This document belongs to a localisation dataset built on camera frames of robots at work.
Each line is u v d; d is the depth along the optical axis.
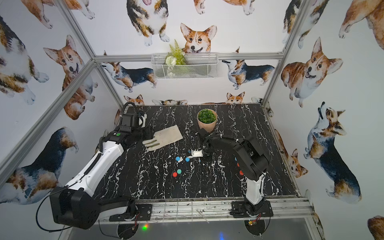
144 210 0.74
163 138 1.01
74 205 0.39
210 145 0.70
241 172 0.86
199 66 0.92
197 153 0.82
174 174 0.86
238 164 0.89
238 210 0.73
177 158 0.93
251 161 0.50
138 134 0.68
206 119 0.98
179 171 0.88
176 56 0.82
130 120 0.61
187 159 0.92
